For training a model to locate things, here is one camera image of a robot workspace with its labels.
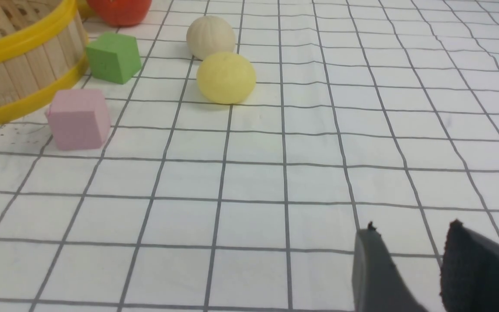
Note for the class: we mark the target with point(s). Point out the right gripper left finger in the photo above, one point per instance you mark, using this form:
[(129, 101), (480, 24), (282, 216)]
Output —
[(376, 282)]

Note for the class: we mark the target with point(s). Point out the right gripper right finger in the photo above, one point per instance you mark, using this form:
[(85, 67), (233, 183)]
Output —
[(470, 271)]

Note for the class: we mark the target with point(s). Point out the yellow bun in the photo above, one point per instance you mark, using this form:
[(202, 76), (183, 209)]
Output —
[(226, 78)]

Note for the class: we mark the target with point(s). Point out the beige bun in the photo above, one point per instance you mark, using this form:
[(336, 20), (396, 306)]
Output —
[(208, 35)]

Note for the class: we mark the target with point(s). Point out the bamboo steamer tray yellow rim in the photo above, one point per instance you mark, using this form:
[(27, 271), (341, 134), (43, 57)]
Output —
[(42, 51)]

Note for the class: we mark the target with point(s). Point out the white grid tablecloth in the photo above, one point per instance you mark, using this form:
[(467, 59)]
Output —
[(363, 110)]

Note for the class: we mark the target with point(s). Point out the pink cube block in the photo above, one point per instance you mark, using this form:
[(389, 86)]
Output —
[(79, 119)]

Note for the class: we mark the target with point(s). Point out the green cube block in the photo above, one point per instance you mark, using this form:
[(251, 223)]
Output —
[(114, 57)]

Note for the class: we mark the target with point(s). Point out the red tomato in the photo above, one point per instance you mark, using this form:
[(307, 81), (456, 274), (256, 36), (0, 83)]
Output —
[(121, 12)]

